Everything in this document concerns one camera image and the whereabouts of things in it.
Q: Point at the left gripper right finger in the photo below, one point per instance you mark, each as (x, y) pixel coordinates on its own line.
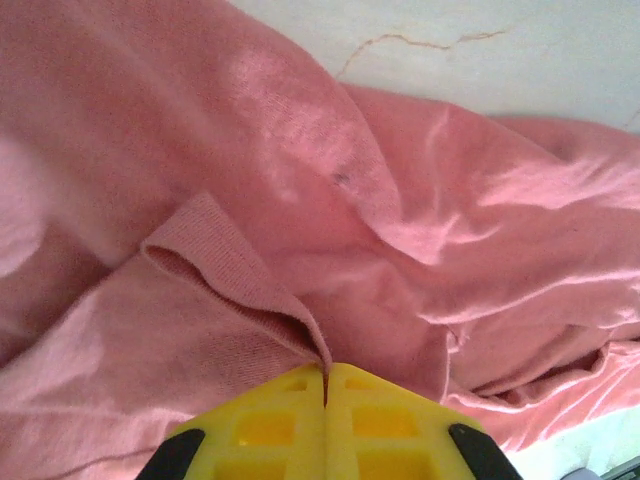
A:
(390, 435)

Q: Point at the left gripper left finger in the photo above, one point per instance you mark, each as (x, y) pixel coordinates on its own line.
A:
(260, 435)

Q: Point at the pink polo shirt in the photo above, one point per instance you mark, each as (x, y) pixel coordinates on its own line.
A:
(200, 150)

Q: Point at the small lavender oval object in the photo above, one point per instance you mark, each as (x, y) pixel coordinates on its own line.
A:
(581, 475)

